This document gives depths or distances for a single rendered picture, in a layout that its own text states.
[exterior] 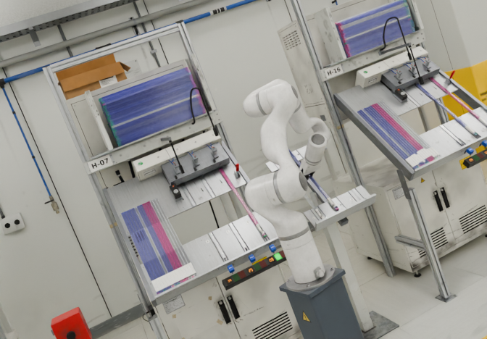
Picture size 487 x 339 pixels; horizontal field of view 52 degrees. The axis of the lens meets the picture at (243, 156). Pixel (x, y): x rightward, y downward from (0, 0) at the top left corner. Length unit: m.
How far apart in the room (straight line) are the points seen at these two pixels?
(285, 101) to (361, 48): 1.32
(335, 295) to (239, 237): 0.70
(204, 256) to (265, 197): 0.71
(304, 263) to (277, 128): 0.50
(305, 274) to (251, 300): 0.96
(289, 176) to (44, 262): 2.85
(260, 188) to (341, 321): 0.57
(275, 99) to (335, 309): 0.81
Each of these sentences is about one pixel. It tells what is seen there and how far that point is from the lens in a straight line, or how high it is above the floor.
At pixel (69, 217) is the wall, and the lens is 4.22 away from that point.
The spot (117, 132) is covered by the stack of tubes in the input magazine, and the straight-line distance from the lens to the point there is 2.68.
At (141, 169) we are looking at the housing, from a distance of 2.67.
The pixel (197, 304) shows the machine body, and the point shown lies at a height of 0.49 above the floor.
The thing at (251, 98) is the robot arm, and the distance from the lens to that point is 2.02.
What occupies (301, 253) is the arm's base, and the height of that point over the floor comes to 0.82.
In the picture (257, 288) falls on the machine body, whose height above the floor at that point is 0.42.
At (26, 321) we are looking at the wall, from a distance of 4.41.
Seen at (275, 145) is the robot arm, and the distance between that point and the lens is 1.86.
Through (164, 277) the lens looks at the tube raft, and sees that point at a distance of 2.38.
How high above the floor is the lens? 1.45
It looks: 7 degrees down
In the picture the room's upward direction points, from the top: 21 degrees counter-clockwise
